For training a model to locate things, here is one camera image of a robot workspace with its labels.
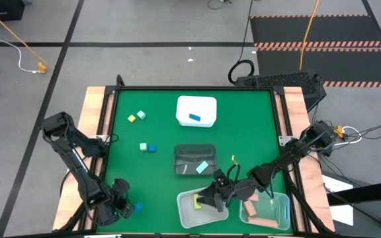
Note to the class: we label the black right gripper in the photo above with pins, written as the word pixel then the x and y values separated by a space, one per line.
pixel 227 188

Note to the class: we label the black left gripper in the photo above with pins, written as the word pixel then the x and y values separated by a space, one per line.
pixel 121 201

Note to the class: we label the bright blue cube block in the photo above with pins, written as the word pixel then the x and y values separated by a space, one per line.
pixel 138 207

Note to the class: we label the yellow L-shaped block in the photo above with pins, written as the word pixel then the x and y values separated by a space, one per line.
pixel 195 203

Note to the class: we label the mint rectangular block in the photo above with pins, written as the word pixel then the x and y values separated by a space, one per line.
pixel 202 167

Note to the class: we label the small pink block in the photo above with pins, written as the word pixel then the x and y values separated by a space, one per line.
pixel 254 197

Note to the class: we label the long pink block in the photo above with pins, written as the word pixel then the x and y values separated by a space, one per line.
pixel 262 222

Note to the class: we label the mint cube block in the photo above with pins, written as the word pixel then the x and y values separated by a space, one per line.
pixel 143 146
pixel 141 114

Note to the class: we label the yellow cube block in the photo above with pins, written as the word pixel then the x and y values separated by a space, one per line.
pixel 131 118

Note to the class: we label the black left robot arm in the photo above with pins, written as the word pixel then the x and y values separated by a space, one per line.
pixel 77 165

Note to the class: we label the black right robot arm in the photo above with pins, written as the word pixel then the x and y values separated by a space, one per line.
pixel 286 155

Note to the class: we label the frosted clear plastic bin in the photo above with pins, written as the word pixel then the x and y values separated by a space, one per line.
pixel 207 219

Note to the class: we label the green table mat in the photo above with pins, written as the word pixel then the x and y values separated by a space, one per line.
pixel 157 185

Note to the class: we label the dark smoky plastic bin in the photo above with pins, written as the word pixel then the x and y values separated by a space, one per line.
pixel 184 155

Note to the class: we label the dark blue block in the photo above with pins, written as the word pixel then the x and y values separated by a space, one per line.
pixel 151 148

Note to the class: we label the white plastic bin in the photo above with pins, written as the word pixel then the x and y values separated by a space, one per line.
pixel 207 105

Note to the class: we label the white board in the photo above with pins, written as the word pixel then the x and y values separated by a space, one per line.
pixel 342 215

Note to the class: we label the black perforated computer case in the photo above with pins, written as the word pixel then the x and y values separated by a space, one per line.
pixel 286 79

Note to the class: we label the orange power plug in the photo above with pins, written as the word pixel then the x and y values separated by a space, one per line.
pixel 338 131

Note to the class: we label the black beam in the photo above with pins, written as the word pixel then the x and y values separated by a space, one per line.
pixel 369 192

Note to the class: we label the black striped floor mat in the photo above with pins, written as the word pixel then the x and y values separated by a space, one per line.
pixel 326 63

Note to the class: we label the silver metal bracket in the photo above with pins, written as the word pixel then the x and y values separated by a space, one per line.
pixel 283 140

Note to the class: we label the black aluminium table frame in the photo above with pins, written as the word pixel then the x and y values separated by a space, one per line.
pixel 164 88

